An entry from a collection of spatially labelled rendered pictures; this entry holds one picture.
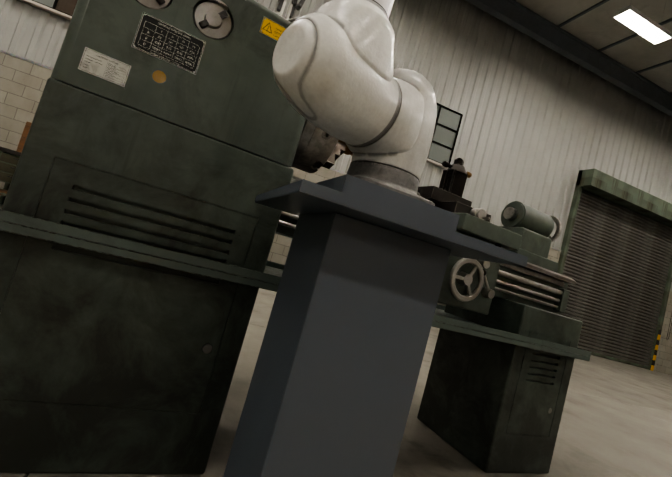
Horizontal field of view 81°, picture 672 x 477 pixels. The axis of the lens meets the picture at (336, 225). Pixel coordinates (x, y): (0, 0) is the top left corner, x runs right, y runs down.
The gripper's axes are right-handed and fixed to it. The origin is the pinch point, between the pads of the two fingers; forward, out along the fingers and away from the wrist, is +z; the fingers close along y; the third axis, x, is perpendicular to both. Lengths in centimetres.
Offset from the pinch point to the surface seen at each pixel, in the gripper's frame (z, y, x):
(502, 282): 59, 117, -4
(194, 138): 49, -14, -14
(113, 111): 50, -33, -14
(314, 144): 35.0, 21.3, -1.0
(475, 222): 43, 80, -18
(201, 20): 19.9, -21.3, -13.1
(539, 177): -269, 825, 565
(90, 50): 39, -41, -14
